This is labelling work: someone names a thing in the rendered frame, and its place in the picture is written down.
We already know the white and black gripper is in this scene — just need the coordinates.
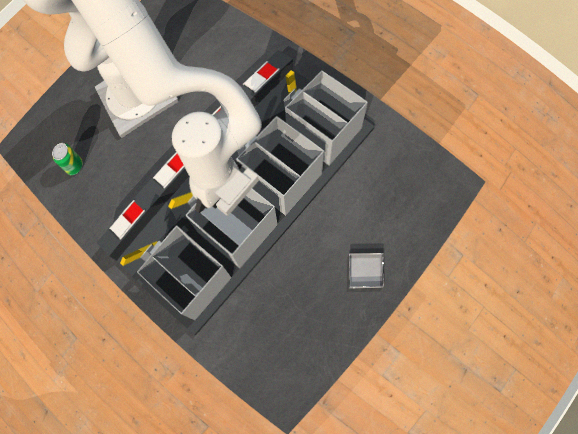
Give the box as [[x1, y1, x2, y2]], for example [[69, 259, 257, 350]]
[[189, 158, 242, 213]]

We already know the green drink can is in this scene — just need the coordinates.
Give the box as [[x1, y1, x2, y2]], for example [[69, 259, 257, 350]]
[[52, 143, 83, 175]]

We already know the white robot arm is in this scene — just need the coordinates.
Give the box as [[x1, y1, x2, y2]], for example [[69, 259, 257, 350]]
[[24, 0, 262, 216]]

